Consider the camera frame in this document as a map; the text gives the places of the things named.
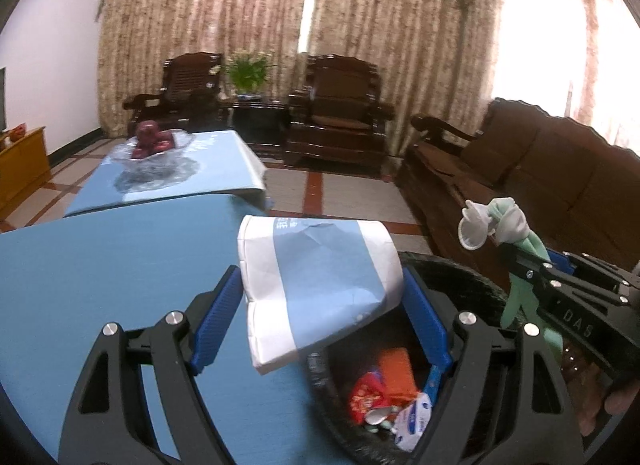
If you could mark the green rubber glove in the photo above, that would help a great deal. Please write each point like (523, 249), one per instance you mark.
(515, 225)

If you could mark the orange snack packet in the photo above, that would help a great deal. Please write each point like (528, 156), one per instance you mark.
(397, 375)

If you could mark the flat screen television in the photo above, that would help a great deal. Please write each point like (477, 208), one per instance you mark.
(2, 100)

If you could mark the dark wooden sofa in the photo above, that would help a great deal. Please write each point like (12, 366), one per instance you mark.
(525, 160)

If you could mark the pile of red apples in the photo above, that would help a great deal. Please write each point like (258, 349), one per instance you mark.
(150, 140)

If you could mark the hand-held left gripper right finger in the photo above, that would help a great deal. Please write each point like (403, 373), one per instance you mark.
(425, 315)

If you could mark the blue and white paper bag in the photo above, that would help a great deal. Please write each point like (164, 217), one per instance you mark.
(320, 285)

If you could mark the dark wooden armchair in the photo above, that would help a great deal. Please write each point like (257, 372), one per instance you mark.
(187, 85)
(340, 110)

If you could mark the red paper cup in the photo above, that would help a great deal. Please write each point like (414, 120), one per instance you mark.
(367, 392)

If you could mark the glass fruit bowl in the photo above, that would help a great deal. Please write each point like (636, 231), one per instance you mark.
(150, 162)

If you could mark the wooden television cabinet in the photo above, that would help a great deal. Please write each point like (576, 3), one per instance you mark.
(25, 170)

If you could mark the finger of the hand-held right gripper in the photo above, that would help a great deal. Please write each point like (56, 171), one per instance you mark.
(525, 265)
(560, 260)

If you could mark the dark wooden side table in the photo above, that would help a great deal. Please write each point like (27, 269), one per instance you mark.
(257, 120)

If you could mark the green potted plant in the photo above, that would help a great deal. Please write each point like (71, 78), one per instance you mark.
(247, 72)

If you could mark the black trash bin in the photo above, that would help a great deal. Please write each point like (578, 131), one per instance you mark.
(350, 342)

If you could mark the sheer window curtain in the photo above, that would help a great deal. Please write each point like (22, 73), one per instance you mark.
(540, 35)

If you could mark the person's right hand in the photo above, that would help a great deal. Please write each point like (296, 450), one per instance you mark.
(615, 400)

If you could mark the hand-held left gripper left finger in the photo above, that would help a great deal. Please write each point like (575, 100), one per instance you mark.
(220, 315)

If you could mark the small red ornament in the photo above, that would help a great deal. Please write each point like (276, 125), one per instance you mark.
(16, 133)

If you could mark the beige floral curtain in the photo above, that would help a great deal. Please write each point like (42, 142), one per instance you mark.
(160, 30)

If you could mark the blue tablecloth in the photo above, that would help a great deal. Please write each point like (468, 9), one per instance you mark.
(220, 165)
(125, 265)

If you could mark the white and blue carton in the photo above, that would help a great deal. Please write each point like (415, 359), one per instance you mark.
(412, 417)

